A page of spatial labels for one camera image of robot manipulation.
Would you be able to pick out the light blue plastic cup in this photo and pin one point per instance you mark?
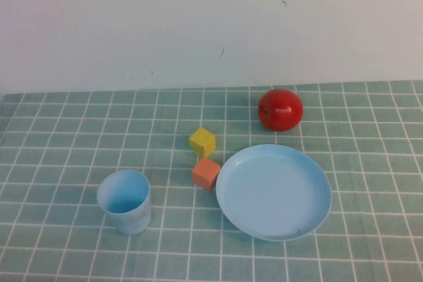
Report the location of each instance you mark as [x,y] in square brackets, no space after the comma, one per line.
[132,219]

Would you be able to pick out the light blue plastic plate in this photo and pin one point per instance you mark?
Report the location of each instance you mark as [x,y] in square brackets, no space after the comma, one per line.
[274,202]

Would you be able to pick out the yellow cube block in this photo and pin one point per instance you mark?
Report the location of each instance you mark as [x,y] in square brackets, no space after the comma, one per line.
[201,143]

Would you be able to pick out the orange cube block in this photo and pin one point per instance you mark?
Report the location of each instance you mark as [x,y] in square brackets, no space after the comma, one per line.
[205,174]

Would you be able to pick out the red toy apple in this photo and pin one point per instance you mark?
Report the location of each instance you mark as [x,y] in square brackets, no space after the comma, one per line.
[281,110]

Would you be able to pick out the green checked tablecloth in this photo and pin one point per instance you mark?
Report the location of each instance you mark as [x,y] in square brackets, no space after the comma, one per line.
[66,130]

